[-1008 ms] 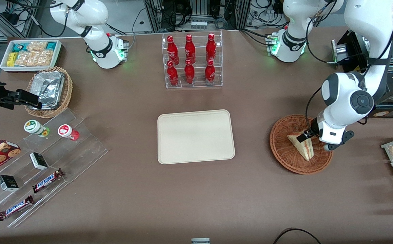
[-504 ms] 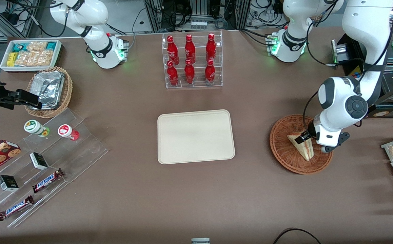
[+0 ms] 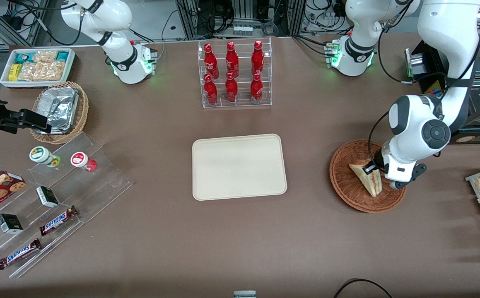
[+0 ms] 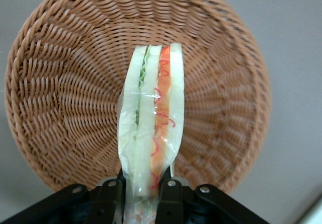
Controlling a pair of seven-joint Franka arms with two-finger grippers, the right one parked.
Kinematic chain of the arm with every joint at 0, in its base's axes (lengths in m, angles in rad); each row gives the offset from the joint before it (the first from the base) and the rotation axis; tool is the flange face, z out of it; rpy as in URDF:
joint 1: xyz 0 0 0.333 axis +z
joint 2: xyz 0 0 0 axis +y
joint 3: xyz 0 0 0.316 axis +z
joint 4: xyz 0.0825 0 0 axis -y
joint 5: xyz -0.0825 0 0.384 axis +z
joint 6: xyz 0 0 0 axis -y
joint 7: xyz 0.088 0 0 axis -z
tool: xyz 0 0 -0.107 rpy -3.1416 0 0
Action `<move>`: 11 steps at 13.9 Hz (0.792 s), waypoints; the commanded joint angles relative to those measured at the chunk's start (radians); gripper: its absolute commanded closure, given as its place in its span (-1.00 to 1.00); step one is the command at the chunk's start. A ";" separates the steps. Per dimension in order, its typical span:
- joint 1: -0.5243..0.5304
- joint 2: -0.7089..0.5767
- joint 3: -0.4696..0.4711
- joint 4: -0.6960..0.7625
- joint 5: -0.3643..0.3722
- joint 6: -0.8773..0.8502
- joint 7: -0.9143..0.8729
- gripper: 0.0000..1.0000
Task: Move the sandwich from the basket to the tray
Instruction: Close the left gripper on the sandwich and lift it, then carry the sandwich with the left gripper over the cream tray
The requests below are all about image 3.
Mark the yellow snack packet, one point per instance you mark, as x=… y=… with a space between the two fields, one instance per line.
x=13 y=72

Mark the aluminium frame cabinet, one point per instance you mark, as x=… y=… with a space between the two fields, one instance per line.
x=244 y=12

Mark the black device with green light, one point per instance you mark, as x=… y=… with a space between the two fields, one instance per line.
x=420 y=62

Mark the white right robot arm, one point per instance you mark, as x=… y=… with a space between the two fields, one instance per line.
x=119 y=16

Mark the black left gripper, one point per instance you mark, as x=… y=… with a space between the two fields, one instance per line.
x=377 y=162

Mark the clear acrylic bottle rack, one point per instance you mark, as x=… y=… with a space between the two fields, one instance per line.
x=242 y=105

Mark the triangular sandwich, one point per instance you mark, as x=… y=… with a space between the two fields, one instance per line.
x=370 y=182

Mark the small black box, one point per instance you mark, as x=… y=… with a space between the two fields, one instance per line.
x=47 y=196
x=10 y=224

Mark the green lidded cup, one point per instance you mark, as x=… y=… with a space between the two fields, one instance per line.
x=41 y=155

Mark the teal snack packet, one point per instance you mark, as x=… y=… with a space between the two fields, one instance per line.
x=24 y=57

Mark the clear acrylic stepped display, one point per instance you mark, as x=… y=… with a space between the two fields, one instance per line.
x=99 y=182

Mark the silver foil container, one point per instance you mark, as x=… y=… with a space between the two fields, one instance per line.
x=59 y=107

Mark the cream plastic tray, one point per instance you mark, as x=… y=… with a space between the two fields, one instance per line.
x=240 y=167

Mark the light wicker basket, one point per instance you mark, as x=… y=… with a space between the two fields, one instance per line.
x=81 y=111

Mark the clear bag of crackers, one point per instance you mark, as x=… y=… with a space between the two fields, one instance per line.
x=43 y=71

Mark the small grey object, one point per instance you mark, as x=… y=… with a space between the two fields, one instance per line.
x=244 y=294

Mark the red lidded cup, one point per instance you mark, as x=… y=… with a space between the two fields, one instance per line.
x=80 y=159

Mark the white rectangular snack bin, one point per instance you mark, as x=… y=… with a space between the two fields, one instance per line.
x=6 y=82

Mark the brown round wicker basket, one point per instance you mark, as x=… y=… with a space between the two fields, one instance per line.
x=347 y=186

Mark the red cola bottle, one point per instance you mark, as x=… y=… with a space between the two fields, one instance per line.
x=256 y=90
x=211 y=92
x=231 y=90
x=257 y=58
x=211 y=62
x=232 y=60

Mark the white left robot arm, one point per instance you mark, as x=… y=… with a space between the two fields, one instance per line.
x=409 y=124

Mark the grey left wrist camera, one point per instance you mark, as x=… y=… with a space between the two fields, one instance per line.
x=395 y=185

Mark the white power strip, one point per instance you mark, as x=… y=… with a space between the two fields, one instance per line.
x=242 y=30

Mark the Snickers bar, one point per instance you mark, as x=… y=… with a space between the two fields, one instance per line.
x=19 y=253
x=57 y=220

